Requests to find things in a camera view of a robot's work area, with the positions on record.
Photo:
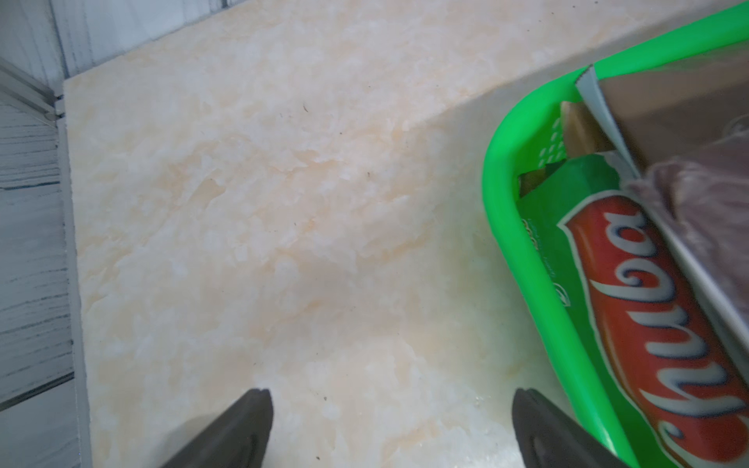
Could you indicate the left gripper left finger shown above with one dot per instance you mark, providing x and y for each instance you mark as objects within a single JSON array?
[{"x": 237, "y": 438}]

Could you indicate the dark brown snack bag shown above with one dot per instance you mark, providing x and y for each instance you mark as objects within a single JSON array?
[{"x": 700, "y": 202}]

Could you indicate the green Chuba cassava chips bag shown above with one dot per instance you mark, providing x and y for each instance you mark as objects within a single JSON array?
[{"x": 675, "y": 394}]

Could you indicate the green plastic mesh basket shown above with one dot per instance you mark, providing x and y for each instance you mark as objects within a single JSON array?
[{"x": 530, "y": 137}]

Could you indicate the brown Lerna cassava bag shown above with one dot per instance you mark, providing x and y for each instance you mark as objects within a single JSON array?
[{"x": 662, "y": 112}]

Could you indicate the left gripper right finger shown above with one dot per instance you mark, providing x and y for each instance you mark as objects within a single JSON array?
[{"x": 548, "y": 438}]

